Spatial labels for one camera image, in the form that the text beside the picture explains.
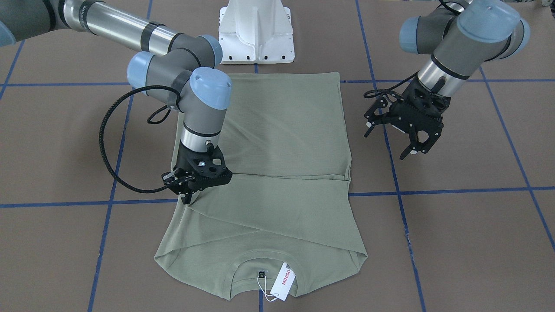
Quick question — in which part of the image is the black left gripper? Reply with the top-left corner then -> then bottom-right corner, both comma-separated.
363,74 -> 451,160

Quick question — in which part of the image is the white red shirt hang tag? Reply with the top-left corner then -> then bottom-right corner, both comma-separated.
270,262 -> 297,301

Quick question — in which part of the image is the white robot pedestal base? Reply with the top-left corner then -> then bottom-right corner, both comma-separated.
219,0 -> 295,65

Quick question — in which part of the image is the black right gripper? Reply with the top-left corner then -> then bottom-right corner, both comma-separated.
161,145 -> 233,205

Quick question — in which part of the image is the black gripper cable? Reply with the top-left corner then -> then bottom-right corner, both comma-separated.
99,84 -> 183,194
363,71 -> 419,102

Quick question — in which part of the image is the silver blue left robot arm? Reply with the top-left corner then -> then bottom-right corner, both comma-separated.
363,0 -> 531,159

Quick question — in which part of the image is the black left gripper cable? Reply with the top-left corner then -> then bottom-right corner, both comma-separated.
363,71 -> 419,102

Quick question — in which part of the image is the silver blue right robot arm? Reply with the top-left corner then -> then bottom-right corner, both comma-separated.
0,0 -> 232,204

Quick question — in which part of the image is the olive green long-sleeve shirt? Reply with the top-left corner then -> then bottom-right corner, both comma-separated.
154,72 -> 368,300

